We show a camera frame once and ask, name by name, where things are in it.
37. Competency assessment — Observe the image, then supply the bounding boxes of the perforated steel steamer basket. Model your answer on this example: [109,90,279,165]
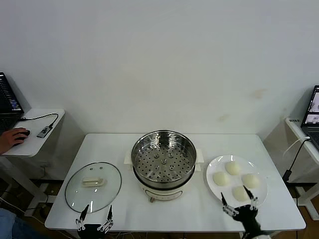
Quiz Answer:
[124,129,205,190]

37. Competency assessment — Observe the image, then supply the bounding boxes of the black computer mouse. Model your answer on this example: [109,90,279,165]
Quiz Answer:
[15,129,31,146]

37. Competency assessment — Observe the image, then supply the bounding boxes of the person's bare hand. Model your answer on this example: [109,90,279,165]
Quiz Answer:
[0,127,29,151]

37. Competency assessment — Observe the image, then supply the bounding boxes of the black laptop image windows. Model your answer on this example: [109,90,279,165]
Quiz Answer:
[300,85,319,152]

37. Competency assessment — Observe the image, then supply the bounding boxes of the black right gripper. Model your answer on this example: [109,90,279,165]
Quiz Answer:
[220,185,262,235]

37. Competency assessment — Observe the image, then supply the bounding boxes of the black power cable with adapter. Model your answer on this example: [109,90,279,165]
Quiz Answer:
[282,139,311,184]

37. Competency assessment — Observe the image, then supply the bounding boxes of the blue jeans leg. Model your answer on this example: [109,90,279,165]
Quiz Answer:
[0,208,48,239]

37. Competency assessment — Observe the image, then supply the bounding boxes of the white floor cable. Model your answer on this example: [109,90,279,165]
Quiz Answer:
[0,197,46,223]

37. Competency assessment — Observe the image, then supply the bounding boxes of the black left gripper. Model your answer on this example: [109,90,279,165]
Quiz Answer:
[75,204,115,239]

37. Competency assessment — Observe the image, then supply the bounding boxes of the white side table with label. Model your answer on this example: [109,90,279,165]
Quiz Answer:
[285,116,319,221]

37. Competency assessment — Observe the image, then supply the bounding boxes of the glass lid cream handle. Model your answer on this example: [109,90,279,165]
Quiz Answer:
[64,162,123,214]

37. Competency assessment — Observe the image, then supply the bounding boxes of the white steamed baozi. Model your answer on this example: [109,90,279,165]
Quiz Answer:
[212,171,230,187]
[225,161,242,176]
[231,186,250,202]
[241,173,261,189]

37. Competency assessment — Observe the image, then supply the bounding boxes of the round white plate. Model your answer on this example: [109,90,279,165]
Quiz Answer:
[206,154,269,210]

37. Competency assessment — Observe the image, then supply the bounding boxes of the black usb hub cable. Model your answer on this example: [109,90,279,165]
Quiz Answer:
[17,113,60,128]

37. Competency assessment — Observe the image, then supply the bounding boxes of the grey usb hub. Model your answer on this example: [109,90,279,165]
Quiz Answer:
[36,124,54,138]

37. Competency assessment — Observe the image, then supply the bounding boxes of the black laptop code screen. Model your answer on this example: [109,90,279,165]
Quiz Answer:
[0,72,25,135]

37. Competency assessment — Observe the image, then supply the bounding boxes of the cream electric cooking pot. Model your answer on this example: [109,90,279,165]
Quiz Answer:
[126,163,202,203]

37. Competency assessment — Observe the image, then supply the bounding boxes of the white laptop cable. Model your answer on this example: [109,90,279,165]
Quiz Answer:
[283,136,310,157]

